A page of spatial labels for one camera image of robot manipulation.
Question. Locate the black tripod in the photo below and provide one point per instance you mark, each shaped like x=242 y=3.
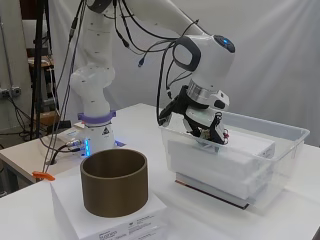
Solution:
x=39 y=66

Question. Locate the clear plastic box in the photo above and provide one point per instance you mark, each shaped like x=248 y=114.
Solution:
x=283 y=156

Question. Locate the thick white book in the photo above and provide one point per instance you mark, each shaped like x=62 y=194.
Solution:
x=216 y=178

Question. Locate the white side table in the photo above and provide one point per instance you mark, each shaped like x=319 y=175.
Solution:
x=20 y=160

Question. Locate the grey wall fixture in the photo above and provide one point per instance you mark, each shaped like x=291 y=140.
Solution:
x=11 y=91

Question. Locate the book with dark cover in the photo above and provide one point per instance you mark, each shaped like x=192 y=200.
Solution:
x=213 y=193

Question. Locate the orange clamp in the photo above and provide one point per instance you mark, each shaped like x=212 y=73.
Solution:
x=43 y=175

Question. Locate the thin white book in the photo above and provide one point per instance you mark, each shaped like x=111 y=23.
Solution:
x=246 y=146

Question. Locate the white hanging sheet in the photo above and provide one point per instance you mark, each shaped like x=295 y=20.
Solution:
x=273 y=50

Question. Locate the white control box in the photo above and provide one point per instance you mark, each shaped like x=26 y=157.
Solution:
x=63 y=138

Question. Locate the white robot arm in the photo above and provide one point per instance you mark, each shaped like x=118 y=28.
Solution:
x=96 y=83

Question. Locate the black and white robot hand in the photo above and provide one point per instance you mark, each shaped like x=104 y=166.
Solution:
x=203 y=116

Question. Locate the white flat box stand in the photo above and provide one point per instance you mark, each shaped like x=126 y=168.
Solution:
x=83 y=216

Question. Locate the brown round tub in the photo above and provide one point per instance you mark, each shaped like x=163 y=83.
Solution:
x=115 y=186

